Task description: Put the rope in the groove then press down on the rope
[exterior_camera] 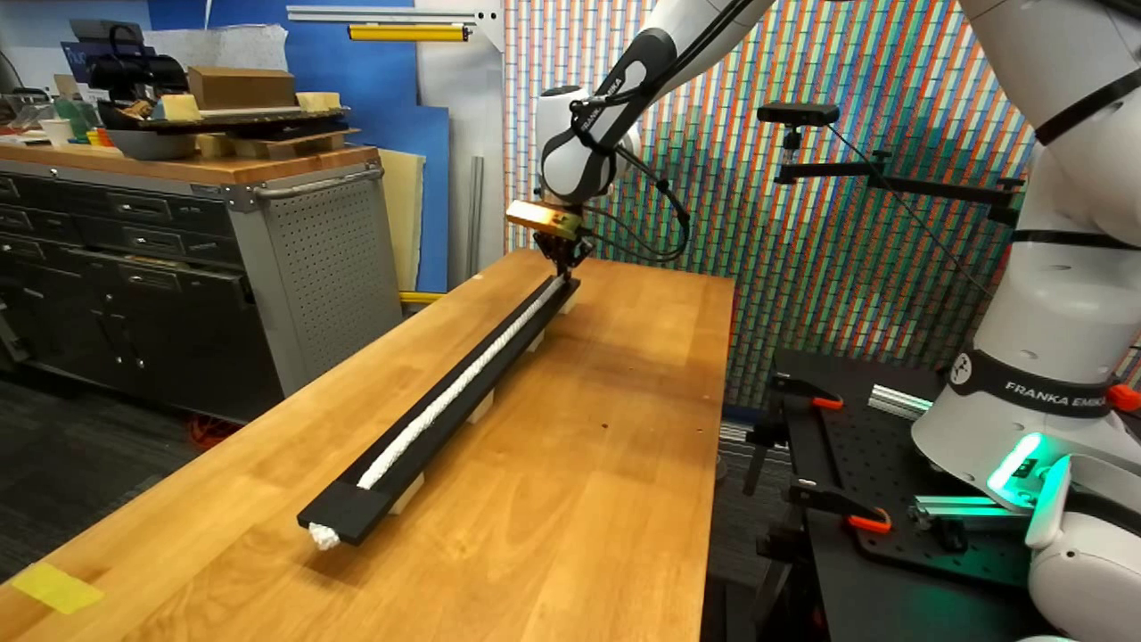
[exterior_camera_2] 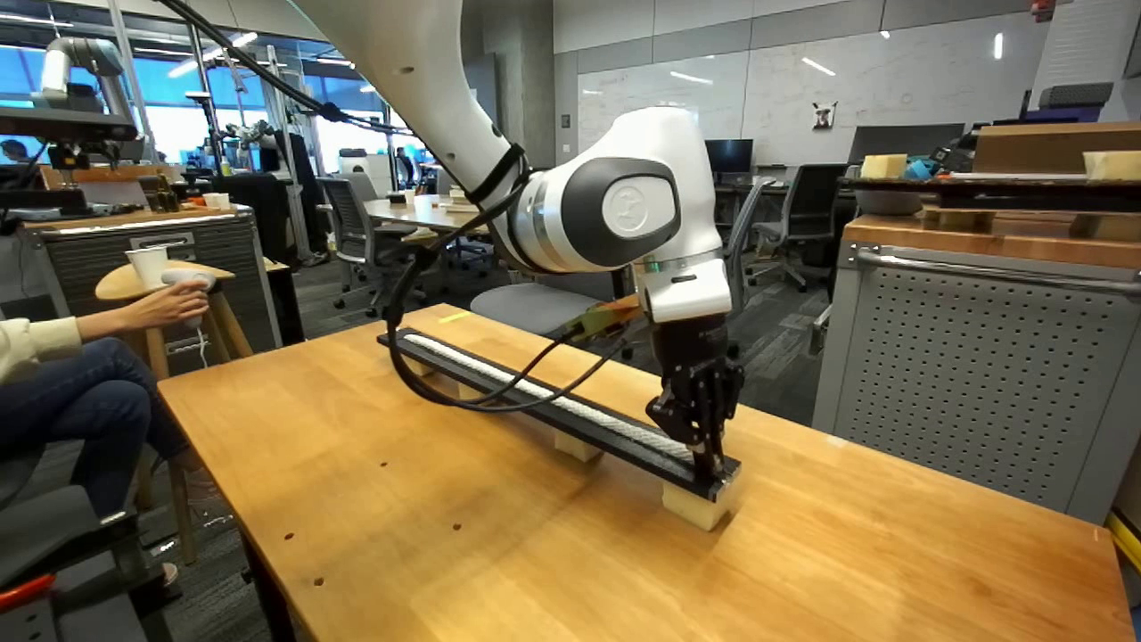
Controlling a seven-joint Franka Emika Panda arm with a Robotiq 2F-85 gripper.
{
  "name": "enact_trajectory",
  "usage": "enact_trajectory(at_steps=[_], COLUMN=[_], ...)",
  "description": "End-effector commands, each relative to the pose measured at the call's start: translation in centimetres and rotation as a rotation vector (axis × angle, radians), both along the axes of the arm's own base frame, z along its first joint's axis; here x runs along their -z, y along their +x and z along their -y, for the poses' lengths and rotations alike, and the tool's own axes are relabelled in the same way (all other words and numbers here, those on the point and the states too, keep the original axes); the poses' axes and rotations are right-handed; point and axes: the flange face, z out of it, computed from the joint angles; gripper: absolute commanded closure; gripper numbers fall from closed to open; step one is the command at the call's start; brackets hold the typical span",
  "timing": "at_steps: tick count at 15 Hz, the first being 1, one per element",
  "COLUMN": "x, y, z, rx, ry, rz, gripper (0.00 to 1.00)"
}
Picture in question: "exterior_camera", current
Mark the yellow bar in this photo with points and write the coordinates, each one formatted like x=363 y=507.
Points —
x=404 y=35

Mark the black breadboard plate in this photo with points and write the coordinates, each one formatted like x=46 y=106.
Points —
x=878 y=466

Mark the white bar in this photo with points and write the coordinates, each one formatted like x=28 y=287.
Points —
x=394 y=16

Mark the yellow tape patch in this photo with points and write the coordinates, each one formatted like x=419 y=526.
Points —
x=57 y=586

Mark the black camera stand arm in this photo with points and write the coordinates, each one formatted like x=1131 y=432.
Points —
x=938 y=188

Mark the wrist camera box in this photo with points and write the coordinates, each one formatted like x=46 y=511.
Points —
x=544 y=214

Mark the wooden box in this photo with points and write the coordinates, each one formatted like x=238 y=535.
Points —
x=238 y=91

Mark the orange black bar clamp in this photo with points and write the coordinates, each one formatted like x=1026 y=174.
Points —
x=797 y=390
x=831 y=502

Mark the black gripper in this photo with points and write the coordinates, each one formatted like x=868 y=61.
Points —
x=564 y=249

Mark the pale foam block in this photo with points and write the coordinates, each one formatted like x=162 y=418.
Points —
x=324 y=106
x=181 y=110

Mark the grey perforated tool cabinet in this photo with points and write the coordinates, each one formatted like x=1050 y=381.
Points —
x=307 y=287

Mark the yellow strip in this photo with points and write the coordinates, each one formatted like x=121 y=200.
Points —
x=423 y=299

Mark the silver aluminium extrusion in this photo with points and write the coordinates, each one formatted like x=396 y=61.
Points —
x=899 y=400

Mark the light wooden support block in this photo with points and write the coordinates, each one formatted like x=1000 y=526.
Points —
x=324 y=535
x=486 y=408
x=408 y=495

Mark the short metal bar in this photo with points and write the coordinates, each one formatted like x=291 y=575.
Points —
x=965 y=503

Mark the blue board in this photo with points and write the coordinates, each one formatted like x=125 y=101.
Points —
x=357 y=85

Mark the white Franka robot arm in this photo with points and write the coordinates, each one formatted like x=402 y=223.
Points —
x=1072 y=299

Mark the black stereo camera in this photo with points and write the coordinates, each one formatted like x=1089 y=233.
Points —
x=797 y=116

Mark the black bulky device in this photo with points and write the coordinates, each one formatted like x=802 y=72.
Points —
x=125 y=57

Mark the beige board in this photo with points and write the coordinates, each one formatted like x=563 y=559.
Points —
x=404 y=214

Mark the wooden plank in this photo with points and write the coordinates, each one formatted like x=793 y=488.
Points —
x=291 y=143

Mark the black grooved rail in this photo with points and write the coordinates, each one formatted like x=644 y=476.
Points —
x=342 y=520

